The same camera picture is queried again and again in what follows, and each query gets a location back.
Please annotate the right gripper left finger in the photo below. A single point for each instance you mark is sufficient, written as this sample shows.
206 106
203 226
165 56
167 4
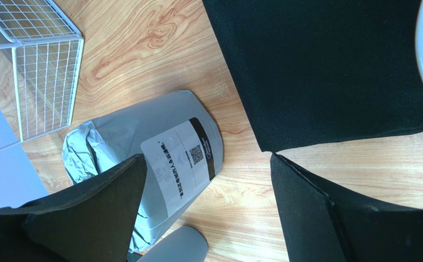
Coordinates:
90 221

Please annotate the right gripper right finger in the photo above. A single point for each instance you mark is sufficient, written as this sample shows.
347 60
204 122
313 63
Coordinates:
323 221

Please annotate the grey toilet paper roll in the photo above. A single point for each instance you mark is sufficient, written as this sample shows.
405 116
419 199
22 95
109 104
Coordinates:
182 146

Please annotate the blue plastic cup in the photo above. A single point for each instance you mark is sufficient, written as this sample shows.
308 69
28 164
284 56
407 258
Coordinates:
183 244

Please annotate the black cloth placemat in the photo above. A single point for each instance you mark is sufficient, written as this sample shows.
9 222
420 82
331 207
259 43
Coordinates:
317 72

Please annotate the white wire shelf rack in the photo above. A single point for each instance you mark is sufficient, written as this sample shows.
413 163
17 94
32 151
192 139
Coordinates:
40 59

